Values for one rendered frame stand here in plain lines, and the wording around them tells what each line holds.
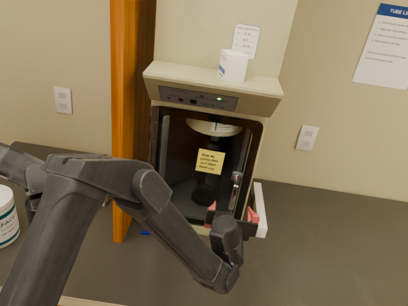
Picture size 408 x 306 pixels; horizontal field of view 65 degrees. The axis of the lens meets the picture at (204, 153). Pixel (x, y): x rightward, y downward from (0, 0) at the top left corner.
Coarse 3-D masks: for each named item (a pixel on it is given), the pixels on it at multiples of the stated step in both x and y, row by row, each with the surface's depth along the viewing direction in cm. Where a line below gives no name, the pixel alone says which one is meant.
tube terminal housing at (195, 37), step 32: (160, 0) 75; (192, 0) 74; (224, 0) 74; (256, 0) 73; (288, 0) 73; (160, 32) 78; (192, 32) 78; (224, 32) 77; (288, 32) 76; (192, 64) 82; (256, 64) 80; (256, 160) 94
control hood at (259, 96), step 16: (160, 64) 79; (176, 64) 80; (144, 80) 74; (160, 80) 73; (176, 80) 72; (192, 80) 72; (208, 80) 73; (256, 80) 78; (272, 80) 80; (240, 96) 74; (256, 96) 73; (272, 96) 72; (240, 112) 84; (256, 112) 82; (272, 112) 81
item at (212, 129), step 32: (160, 128) 90; (192, 128) 89; (224, 128) 88; (256, 128) 88; (160, 160) 95; (192, 160) 94; (224, 160) 94; (192, 192) 100; (224, 192) 99; (192, 224) 107
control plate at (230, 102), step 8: (160, 88) 77; (168, 88) 76; (176, 88) 75; (160, 96) 81; (168, 96) 80; (176, 96) 80; (184, 96) 79; (192, 96) 78; (208, 96) 77; (216, 96) 76; (224, 96) 76; (192, 104) 83; (200, 104) 82; (208, 104) 82; (216, 104) 81; (224, 104) 80; (232, 104) 79
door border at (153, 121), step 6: (156, 108) 87; (156, 114) 88; (150, 120) 89; (156, 120) 89; (156, 126) 90; (156, 132) 91; (150, 138) 92; (156, 138) 92; (156, 144) 93; (150, 150) 94; (156, 150) 94; (150, 156) 95; (150, 162) 96
